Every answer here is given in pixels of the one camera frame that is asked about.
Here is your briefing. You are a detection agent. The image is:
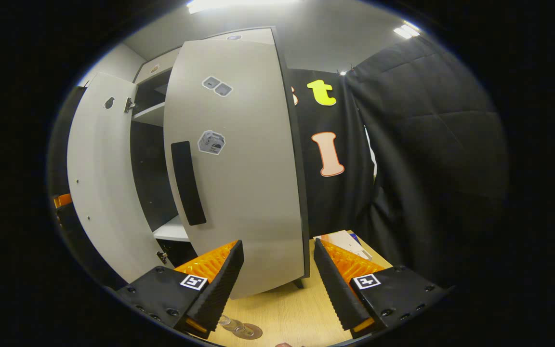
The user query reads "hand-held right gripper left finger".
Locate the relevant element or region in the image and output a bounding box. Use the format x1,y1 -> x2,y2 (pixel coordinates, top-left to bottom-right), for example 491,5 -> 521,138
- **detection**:
115,240 -> 245,339

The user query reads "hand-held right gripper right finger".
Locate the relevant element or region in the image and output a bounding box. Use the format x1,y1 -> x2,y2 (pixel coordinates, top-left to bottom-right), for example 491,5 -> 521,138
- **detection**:
313,238 -> 451,338

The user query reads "grey cabinet door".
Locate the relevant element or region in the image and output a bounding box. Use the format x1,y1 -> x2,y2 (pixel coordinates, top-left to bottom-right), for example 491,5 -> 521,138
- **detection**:
67,72 -> 172,285
163,39 -> 307,299

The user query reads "round grey coaster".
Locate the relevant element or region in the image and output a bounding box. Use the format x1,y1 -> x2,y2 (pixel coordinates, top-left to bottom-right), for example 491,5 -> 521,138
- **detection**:
232,323 -> 264,340

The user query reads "grey cabinet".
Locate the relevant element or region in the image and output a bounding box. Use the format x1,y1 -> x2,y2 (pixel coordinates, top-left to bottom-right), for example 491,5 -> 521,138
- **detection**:
131,27 -> 313,290

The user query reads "white cardboard box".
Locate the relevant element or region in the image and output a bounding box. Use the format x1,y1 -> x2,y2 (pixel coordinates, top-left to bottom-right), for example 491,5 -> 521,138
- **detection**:
318,230 -> 373,262

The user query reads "black backdrop cloth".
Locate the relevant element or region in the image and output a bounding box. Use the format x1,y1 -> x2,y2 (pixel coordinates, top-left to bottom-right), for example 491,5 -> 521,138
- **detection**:
345,36 -> 508,290
287,67 -> 379,239

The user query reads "long ceiling light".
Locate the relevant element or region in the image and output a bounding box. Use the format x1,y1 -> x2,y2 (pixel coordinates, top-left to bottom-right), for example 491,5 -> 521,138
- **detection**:
186,0 -> 302,14
393,22 -> 421,39

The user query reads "black door handle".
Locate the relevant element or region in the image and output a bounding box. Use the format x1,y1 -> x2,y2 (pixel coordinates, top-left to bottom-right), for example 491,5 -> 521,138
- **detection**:
171,141 -> 207,226

